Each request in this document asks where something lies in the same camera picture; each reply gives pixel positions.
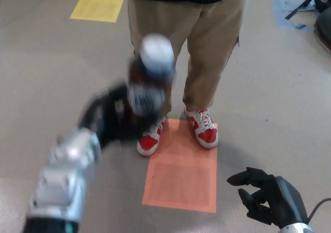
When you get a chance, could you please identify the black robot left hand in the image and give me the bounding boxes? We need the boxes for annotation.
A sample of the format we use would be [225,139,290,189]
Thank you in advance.
[77,84,166,149]

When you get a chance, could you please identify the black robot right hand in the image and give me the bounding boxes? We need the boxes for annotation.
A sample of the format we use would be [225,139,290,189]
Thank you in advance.
[227,167,310,228]

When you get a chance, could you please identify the brown protein shake bottle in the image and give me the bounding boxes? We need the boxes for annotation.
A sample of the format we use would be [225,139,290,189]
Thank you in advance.
[126,33,178,127]

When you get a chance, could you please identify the person's right red white sneaker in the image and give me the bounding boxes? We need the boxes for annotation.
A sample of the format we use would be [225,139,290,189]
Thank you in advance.
[137,116,166,157]

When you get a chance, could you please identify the person's red white sneaker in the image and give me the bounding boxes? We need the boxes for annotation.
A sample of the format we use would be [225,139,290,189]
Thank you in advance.
[184,108,219,149]
[137,116,166,157]

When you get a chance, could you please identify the person's left red white sneaker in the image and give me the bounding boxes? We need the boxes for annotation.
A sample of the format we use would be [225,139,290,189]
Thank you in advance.
[184,108,219,149]

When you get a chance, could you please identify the yellow floor sheet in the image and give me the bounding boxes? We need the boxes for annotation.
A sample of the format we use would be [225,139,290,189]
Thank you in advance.
[69,0,127,23]

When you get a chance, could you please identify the khaki cargo pants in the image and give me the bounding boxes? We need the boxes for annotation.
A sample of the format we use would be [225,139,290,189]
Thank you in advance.
[127,0,250,115]

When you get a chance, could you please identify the orange floor sheet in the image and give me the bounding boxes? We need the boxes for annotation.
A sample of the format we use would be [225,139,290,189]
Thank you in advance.
[141,118,218,213]

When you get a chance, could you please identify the blue floor sheet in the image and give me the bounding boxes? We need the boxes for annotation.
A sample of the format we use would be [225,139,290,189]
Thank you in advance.
[270,0,318,31]

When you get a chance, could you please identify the dark olive round seat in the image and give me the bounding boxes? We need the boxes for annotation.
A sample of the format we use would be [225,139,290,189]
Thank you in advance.
[314,12,331,52]

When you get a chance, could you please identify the grey right wrist cable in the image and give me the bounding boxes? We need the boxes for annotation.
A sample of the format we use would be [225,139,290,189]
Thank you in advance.
[307,197,331,222]

